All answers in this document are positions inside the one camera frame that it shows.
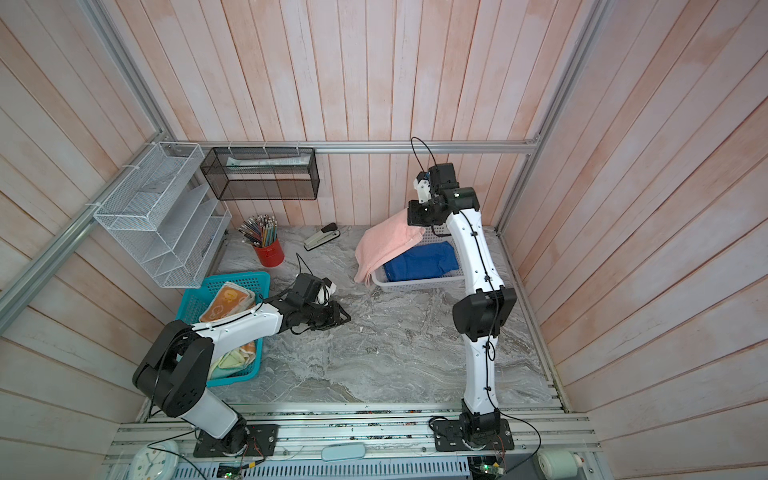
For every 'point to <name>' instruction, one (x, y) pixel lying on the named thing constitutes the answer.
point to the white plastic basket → (452, 282)
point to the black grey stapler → (326, 234)
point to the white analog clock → (156, 461)
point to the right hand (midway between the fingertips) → (408, 215)
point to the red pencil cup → (270, 256)
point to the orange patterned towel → (230, 299)
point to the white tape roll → (558, 464)
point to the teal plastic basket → (189, 309)
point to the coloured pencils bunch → (260, 229)
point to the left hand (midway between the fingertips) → (348, 325)
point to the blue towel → (422, 260)
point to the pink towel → (380, 239)
